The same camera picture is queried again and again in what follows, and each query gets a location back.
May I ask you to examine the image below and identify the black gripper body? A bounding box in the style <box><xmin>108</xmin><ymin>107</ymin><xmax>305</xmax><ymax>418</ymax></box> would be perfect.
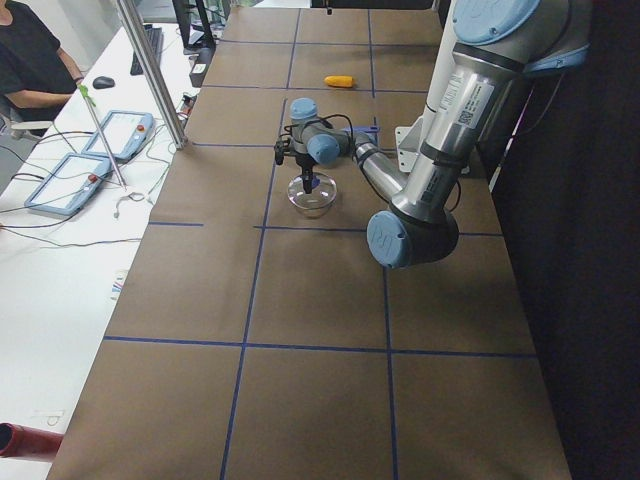
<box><xmin>295</xmin><ymin>154</ymin><xmax>314</xmax><ymax>176</ymax></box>

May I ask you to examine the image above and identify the glass lid with purple knob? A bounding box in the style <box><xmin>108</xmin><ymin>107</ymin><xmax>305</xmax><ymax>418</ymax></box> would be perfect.
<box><xmin>287</xmin><ymin>173</ymin><xmax>337</xmax><ymax>218</ymax></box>

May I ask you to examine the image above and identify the yellow corn cob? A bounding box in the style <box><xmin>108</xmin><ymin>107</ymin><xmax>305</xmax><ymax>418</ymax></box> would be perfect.
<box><xmin>323</xmin><ymin>75</ymin><xmax>356</xmax><ymax>89</ymax></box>

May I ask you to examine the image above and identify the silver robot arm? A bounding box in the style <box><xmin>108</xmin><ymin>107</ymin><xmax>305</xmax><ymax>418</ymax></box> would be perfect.
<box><xmin>274</xmin><ymin>1</ymin><xmax>592</xmax><ymax>268</ymax></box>

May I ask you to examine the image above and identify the white support column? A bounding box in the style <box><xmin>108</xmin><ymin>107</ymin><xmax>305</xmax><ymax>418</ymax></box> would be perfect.
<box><xmin>395</xmin><ymin>27</ymin><xmax>465</xmax><ymax>175</ymax></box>

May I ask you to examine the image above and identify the far teach pendant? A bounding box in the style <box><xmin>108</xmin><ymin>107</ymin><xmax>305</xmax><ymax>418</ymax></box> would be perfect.
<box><xmin>101</xmin><ymin>110</ymin><xmax>154</xmax><ymax>164</ymax></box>

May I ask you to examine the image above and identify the teach pendant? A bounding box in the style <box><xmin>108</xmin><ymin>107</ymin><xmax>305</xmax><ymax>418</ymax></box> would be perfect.
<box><xmin>101</xmin><ymin>110</ymin><xmax>154</xmax><ymax>164</ymax></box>
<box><xmin>24</xmin><ymin>153</ymin><xmax>112</xmax><ymax>216</ymax></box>

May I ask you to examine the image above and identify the black keyboard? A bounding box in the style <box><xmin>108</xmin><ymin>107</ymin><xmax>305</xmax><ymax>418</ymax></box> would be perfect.
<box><xmin>129</xmin><ymin>25</ymin><xmax>165</xmax><ymax>77</ymax></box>

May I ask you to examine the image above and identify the black computer mouse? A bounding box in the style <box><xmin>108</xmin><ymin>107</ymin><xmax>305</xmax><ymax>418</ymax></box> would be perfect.
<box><xmin>92</xmin><ymin>76</ymin><xmax>115</xmax><ymax>90</ymax></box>

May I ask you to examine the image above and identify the metal grabber stick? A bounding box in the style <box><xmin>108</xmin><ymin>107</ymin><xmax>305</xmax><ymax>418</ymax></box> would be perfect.
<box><xmin>77</xmin><ymin>83</ymin><xmax>128</xmax><ymax>189</ymax></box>

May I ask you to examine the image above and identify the near teach pendant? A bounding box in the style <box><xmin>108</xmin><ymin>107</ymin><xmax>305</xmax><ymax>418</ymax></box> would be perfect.
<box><xmin>24</xmin><ymin>153</ymin><xmax>112</xmax><ymax>216</ymax></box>

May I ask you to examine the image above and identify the seated person in black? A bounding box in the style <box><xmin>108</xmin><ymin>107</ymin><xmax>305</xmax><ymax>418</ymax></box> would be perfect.
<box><xmin>1</xmin><ymin>1</ymin><xmax>84</xmax><ymax>121</ymax></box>

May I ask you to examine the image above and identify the red cylinder object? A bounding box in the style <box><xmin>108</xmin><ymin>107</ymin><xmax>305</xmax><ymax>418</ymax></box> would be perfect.
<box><xmin>1</xmin><ymin>423</ymin><xmax>64</xmax><ymax>462</ymax></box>

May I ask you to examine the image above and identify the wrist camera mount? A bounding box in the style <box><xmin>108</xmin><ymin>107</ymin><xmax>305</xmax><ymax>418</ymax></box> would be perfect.
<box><xmin>274</xmin><ymin>138</ymin><xmax>295</xmax><ymax>166</ymax></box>

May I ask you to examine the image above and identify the black camera cable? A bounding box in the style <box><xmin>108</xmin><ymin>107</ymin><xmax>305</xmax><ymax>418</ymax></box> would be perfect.
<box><xmin>282</xmin><ymin>113</ymin><xmax>356</xmax><ymax>146</ymax></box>

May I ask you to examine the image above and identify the dark pot with purple handle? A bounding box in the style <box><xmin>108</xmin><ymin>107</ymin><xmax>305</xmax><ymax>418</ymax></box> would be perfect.
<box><xmin>343</xmin><ymin>125</ymin><xmax>380</xmax><ymax>136</ymax></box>

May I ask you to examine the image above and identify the aluminium frame post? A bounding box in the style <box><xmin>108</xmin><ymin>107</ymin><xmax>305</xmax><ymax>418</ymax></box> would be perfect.
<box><xmin>113</xmin><ymin>0</ymin><xmax>187</xmax><ymax>150</ymax></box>

